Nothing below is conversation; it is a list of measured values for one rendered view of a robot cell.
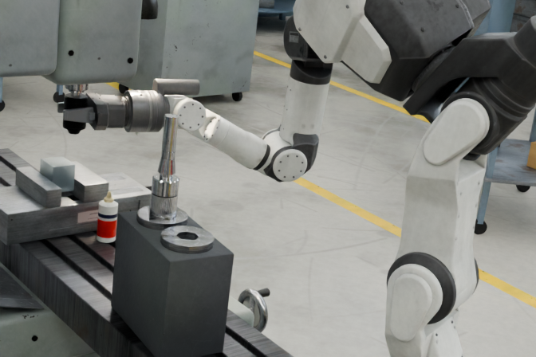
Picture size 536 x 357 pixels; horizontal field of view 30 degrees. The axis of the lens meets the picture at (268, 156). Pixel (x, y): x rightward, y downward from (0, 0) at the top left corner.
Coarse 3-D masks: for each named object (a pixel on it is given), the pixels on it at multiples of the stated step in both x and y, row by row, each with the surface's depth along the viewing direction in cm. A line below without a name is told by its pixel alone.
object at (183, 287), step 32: (128, 224) 173; (160, 224) 171; (192, 224) 176; (128, 256) 174; (160, 256) 162; (192, 256) 163; (224, 256) 165; (128, 288) 175; (160, 288) 163; (192, 288) 164; (224, 288) 167; (128, 320) 176; (160, 320) 164; (192, 320) 166; (224, 320) 169; (160, 352) 165; (192, 352) 168
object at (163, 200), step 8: (152, 184) 172; (152, 192) 172; (160, 192) 171; (168, 192) 171; (176, 192) 173; (152, 200) 173; (160, 200) 172; (168, 200) 172; (176, 200) 174; (152, 208) 173; (160, 208) 172; (168, 208) 172; (176, 208) 174; (152, 216) 173; (160, 216) 173; (168, 216) 173
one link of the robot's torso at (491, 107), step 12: (468, 84) 181; (480, 84) 179; (456, 96) 180; (468, 96) 179; (480, 96) 178; (492, 96) 177; (444, 108) 182; (492, 108) 177; (504, 108) 177; (492, 120) 177; (504, 120) 178; (516, 120) 179; (492, 132) 178; (504, 132) 180; (480, 144) 179; (492, 144) 182
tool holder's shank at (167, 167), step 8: (168, 120) 169; (176, 120) 169; (168, 128) 169; (176, 128) 170; (168, 136) 169; (176, 136) 170; (168, 144) 170; (168, 152) 170; (160, 160) 171; (168, 160) 171; (160, 168) 171; (168, 168) 171; (160, 176) 172; (168, 176) 172
